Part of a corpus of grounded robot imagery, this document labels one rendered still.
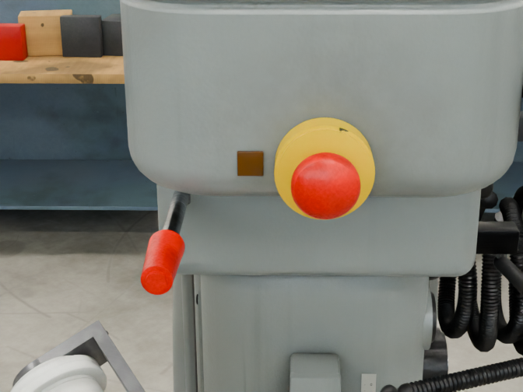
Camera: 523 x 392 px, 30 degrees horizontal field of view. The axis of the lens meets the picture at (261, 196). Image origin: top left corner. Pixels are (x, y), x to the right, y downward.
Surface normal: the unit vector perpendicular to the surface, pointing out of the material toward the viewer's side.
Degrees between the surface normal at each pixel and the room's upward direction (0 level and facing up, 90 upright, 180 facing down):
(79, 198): 0
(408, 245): 90
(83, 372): 115
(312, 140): 90
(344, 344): 90
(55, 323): 0
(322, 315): 90
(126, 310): 0
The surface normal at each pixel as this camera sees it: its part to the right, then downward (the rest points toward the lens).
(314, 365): 0.00, -0.93
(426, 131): -0.03, 0.37
